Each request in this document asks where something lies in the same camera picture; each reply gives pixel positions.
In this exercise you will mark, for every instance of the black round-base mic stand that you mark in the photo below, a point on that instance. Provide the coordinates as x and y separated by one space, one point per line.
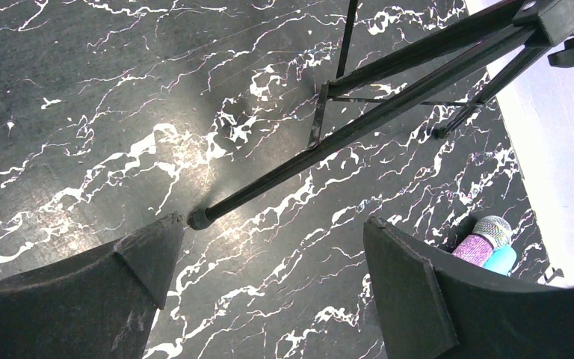
553 276

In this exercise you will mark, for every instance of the black tripod music stand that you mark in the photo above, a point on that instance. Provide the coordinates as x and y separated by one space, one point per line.
531 29

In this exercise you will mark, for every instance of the purple glitter microphone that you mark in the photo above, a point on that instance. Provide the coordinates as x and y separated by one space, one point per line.
490 233

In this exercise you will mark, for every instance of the blue toy microphone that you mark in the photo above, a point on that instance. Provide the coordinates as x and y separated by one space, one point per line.
501 261

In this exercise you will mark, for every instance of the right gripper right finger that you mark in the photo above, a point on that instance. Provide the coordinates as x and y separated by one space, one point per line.
433 305

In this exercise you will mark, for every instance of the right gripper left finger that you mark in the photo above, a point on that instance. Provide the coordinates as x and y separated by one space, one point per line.
100 303

